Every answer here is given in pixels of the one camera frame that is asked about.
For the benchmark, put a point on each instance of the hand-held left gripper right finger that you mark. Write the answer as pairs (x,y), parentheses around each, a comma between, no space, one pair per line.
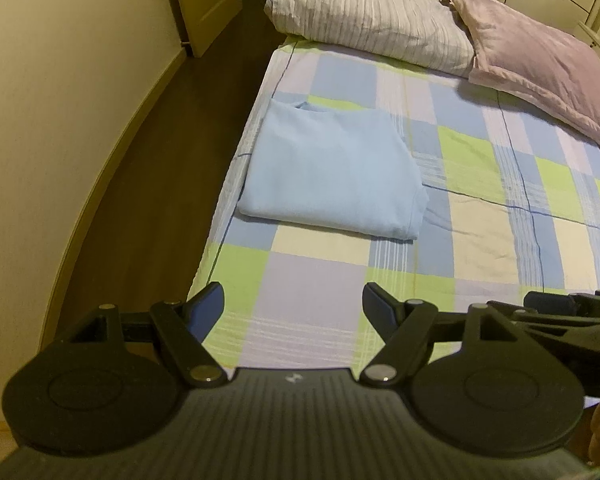
(380,310)

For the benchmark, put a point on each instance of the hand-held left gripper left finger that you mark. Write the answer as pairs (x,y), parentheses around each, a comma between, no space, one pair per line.
(205,307)

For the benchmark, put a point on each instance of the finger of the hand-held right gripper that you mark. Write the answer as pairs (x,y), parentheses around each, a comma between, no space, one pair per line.
(547,302)
(555,322)

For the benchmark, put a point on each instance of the light blue sweatshirt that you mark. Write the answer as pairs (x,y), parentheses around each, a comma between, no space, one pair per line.
(330,175)

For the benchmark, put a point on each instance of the checked bed sheet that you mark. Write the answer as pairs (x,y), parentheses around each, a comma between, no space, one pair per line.
(480,240)

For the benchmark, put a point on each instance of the purple velvet pillow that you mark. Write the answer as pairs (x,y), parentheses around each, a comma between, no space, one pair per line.
(540,70)

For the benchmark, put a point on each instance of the white striped pillow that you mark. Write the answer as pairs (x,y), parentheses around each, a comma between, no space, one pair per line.
(370,15)

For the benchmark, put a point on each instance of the wooden door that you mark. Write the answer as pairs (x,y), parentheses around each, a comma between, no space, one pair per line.
(205,5)

